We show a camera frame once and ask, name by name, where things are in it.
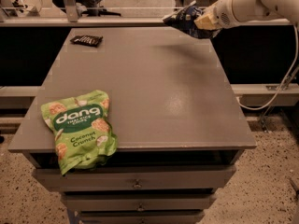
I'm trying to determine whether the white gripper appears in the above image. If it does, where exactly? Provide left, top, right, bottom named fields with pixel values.
left=194, top=0, right=240, bottom=30

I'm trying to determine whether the blue chip bag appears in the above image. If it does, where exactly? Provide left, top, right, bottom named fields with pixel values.
left=163, top=5, right=220, bottom=39

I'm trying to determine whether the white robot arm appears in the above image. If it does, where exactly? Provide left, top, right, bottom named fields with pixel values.
left=194, top=0, right=299, bottom=30

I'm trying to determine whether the rxbar chocolate bar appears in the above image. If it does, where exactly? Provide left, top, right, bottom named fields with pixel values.
left=70, top=35, right=103, bottom=47

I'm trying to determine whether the green dang chips bag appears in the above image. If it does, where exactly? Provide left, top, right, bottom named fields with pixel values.
left=41, top=90, right=118, bottom=175

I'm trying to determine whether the grey drawer cabinet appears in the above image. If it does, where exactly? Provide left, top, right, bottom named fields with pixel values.
left=7, top=26, right=257, bottom=224

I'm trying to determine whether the grey metal railing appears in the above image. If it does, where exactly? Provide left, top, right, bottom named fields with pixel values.
left=0, top=0, right=293, bottom=28

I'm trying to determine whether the top drawer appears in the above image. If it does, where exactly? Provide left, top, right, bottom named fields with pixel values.
left=33, top=165, right=236, bottom=192

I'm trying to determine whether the drawer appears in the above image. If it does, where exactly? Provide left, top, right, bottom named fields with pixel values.
left=79, top=211, right=205, bottom=224
left=62, top=193, right=216, bottom=212
left=33, top=165, right=236, bottom=192

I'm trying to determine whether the middle drawer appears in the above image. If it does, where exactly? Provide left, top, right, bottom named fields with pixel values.
left=62, top=193, right=216, bottom=212

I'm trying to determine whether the bottom drawer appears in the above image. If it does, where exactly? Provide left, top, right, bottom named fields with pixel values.
left=79, top=211, right=205, bottom=224

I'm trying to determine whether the white cable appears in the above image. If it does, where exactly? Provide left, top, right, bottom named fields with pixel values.
left=236, top=23, right=299, bottom=111

